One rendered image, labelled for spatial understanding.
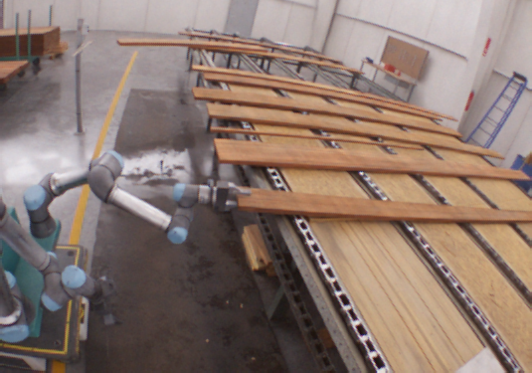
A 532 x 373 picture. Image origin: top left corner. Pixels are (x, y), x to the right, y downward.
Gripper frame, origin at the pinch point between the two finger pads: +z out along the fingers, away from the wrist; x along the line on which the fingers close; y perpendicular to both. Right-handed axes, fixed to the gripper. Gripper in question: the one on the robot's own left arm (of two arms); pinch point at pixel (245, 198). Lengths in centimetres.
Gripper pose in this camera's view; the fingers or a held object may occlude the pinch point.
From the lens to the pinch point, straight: 132.0
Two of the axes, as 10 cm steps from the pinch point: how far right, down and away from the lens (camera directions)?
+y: 1.5, 5.6, -8.2
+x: 2.3, -8.2, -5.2
